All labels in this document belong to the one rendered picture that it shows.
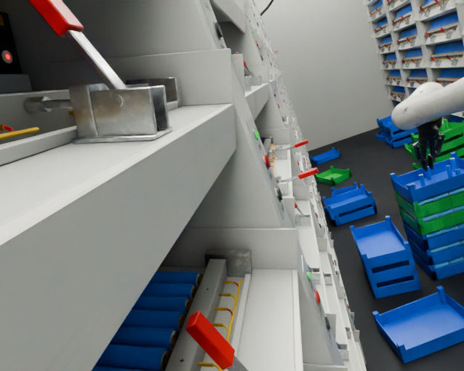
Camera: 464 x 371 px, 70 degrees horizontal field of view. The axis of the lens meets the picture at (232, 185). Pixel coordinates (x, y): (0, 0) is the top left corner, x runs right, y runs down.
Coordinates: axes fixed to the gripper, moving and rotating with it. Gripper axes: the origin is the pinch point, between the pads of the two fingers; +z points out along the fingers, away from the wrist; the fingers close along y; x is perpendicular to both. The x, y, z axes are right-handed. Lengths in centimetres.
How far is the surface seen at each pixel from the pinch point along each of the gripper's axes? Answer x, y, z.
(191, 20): -78, -66, -111
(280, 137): -26, -59, -59
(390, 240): -12.4, -24.2, 30.3
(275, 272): -90, -67, -87
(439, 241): -26.3, -9.2, 21.4
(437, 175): -1.1, 4.1, 9.0
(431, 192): -16.4, -7.3, 0.3
